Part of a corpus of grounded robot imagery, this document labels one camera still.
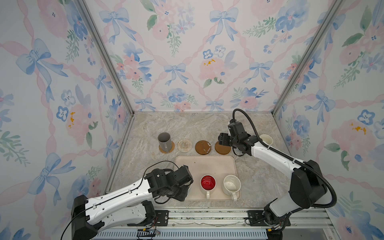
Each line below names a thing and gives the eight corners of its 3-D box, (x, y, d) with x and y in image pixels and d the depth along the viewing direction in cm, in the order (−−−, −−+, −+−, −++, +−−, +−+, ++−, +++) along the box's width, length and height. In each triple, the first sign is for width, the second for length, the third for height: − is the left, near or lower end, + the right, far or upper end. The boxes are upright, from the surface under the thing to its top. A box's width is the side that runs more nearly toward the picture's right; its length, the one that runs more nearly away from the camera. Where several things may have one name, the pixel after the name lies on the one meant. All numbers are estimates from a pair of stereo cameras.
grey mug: (159, 156, 98) (155, 147, 88) (161, 142, 105) (158, 132, 95) (170, 156, 98) (168, 147, 88) (172, 142, 105) (170, 132, 95)
